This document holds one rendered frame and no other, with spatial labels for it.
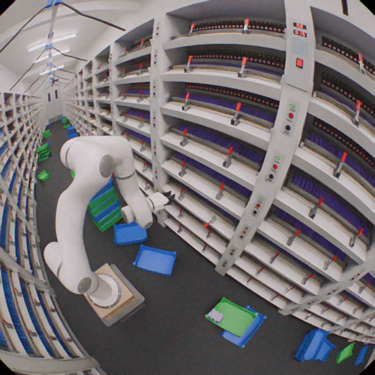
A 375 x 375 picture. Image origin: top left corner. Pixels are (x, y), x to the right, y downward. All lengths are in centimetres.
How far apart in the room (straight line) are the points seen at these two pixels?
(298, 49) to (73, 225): 84
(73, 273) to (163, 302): 84
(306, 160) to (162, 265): 119
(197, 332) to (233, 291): 43
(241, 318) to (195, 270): 55
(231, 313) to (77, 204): 113
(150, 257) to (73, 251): 94
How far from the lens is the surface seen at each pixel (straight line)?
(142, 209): 70
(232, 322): 122
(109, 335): 133
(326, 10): 70
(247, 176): 68
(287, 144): 56
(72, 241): 51
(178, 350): 125
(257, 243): 93
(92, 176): 40
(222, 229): 94
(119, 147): 54
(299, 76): 54
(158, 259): 134
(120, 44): 159
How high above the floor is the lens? 122
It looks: 39 degrees down
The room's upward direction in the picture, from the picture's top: 5 degrees clockwise
